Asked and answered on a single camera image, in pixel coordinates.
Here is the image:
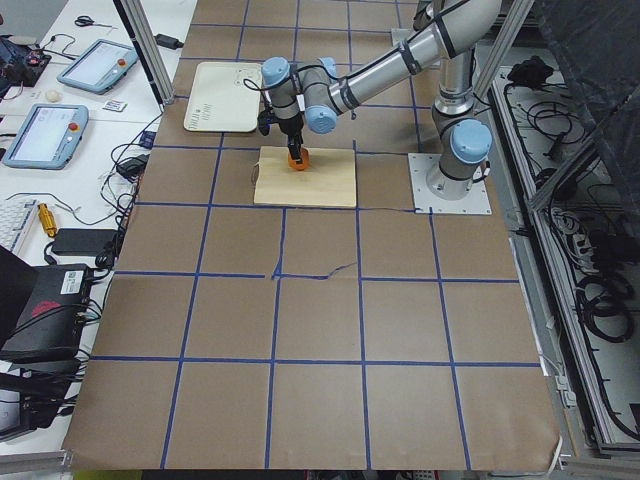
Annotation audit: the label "black power adapter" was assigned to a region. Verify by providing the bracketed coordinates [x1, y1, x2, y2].
[154, 34, 184, 50]

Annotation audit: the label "black computer box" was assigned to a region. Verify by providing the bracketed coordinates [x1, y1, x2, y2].
[1, 264, 93, 364]

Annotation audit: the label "black scissors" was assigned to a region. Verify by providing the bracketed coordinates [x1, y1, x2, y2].
[74, 15, 117, 29]

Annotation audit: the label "black power brick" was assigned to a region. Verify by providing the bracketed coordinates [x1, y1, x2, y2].
[51, 228, 116, 256]

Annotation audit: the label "yellow brass tool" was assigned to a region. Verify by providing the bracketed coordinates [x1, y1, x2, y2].
[38, 203, 58, 238]

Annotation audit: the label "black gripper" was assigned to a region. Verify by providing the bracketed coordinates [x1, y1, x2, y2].
[274, 112, 303, 164]

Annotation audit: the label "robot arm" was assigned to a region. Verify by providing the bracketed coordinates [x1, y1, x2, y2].
[257, 1, 501, 167]

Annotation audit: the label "small white ball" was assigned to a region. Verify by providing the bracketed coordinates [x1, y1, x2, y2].
[45, 90, 61, 103]

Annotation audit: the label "wooden cutting board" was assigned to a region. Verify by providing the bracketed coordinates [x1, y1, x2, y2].
[254, 146, 357, 208]

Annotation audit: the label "aluminium frame post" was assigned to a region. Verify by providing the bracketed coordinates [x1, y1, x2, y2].
[113, 0, 175, 106]

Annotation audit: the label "teach pendant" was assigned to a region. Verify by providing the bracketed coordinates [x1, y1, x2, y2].
[57, 39, 138, 94]
[2, 104, 89, 170]

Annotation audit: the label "orange fruit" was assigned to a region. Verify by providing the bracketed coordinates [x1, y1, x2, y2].
[288, 148, 310, 171]

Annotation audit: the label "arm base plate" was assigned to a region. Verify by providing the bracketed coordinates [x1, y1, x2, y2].
[391, 26, 440, 48]
[408, 153, 492, 215]

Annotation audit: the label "lower teach pendant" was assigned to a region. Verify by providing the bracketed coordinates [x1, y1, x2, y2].
[2, 104, 89, 170]

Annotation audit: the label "cream bear tray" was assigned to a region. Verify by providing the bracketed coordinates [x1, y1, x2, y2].
[183, 62, 262, 133]

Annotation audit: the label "upper teach pendant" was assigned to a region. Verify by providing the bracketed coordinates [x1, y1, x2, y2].
[57, 39, 138, 94]

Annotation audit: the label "white keyboard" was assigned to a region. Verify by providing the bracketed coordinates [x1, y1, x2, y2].
[1, 199, 37, 254]

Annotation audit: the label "small printed card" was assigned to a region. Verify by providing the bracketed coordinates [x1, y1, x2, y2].
[103, 100, 127, 112]

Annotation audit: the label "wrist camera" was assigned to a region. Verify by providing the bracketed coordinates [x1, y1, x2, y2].
[257, 109, 278, 136]

